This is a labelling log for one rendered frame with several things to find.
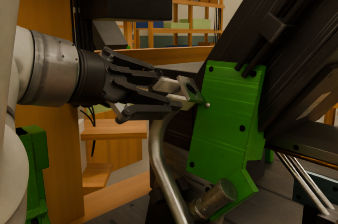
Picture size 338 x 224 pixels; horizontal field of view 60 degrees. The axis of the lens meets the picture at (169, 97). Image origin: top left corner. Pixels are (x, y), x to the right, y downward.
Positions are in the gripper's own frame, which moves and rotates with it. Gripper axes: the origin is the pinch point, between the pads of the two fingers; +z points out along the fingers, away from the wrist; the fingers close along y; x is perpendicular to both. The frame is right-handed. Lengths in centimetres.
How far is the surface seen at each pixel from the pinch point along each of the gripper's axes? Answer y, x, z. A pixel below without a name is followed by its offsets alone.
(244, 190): -19.2, -1.7, 4.2
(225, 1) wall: 708, 213, 794
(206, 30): 398, 189, 462
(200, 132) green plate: -7.0, 1.4, 4.4
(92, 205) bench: -4.0, 42.9, 4.8
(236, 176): -16.8, -1.4, 4.2
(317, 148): -16.9, -10.7, 16.5
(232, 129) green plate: -10.0, -4.6, 4.5
